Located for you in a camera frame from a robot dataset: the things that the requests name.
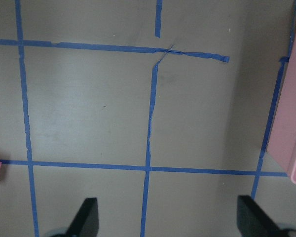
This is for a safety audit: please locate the pink plastic bin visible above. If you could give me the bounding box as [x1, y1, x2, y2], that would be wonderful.
[267, 33, 296, 184]

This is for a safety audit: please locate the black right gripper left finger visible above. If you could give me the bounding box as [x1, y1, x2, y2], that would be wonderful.
[66, 197, 99, 237]

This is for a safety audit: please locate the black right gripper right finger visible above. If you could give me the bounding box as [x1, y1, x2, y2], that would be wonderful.
[237, 195, 286, 237]

